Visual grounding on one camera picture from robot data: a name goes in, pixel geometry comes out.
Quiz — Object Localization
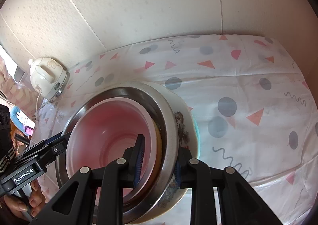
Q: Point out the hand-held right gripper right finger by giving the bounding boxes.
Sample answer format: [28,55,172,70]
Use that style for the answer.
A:
[174,147,284,225]

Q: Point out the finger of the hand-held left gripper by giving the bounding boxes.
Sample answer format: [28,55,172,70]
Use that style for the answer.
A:
[37,132,72,163]

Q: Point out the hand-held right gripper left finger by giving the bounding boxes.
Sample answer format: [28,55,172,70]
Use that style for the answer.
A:
[32,134,146,225]

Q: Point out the yellow plastic bowl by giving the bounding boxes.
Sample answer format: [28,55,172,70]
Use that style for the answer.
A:
[153,120,164,168]

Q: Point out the stainless steel bowl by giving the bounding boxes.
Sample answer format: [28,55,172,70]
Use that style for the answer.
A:
[55,86,179,224]

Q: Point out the teal plastic plate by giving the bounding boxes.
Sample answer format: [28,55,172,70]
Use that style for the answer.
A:
[193,118,202,159]

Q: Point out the red plastic bowl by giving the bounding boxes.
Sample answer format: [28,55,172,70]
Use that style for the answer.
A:
[66,98,158,203]

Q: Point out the blue floral deep plate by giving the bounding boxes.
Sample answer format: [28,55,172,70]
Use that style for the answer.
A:
[139,81,199,223]

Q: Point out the person's left hand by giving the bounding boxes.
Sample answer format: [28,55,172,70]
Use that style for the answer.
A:
[5,180,46,218]

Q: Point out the blue plastic object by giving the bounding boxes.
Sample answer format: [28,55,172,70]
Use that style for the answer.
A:
[9,106,28,130]

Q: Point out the white ceramic electric kettle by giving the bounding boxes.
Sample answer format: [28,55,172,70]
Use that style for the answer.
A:
[28,57,69,103]

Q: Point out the pink patterned curtain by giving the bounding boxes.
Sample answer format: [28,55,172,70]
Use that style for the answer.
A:
[0,56,35,107]

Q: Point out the patterned white tablecloth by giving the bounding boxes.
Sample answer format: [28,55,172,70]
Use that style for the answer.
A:
[32,33,318,225]

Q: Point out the white kettle power cable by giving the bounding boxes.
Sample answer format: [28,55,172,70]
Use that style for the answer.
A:
[33,94,50,121]

